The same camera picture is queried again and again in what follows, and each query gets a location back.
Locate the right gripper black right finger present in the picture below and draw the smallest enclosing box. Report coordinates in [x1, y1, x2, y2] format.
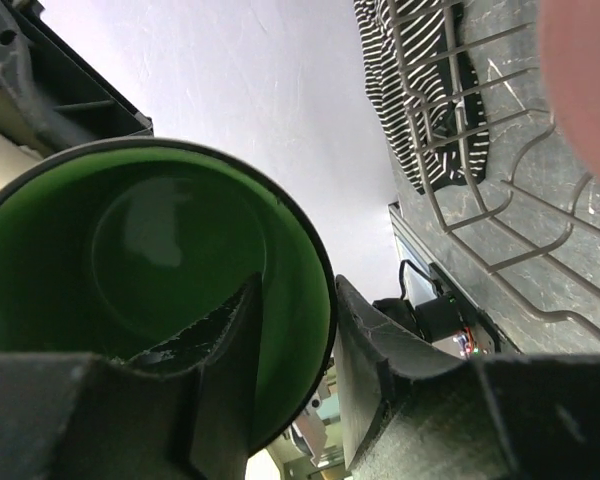
[334, 276, 600, 479]

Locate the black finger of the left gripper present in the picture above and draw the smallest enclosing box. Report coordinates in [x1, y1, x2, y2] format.
[0, 1, 153, 152]

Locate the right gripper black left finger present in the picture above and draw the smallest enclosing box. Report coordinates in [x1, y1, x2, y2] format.
[0, 275, 263, 479]

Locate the christmas mug green inside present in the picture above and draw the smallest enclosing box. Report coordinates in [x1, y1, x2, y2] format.
[0, 137, 337, 451]

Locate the grey wire dish rack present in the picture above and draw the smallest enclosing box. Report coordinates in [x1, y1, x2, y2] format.
[374, 1, 600, 353]

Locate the salmon pink plastic cup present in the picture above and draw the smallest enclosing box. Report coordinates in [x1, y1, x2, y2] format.
[537, 0, 600, 181]

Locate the striped cloth garment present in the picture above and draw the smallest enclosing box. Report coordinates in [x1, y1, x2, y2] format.
[353, 1, 490, 193]

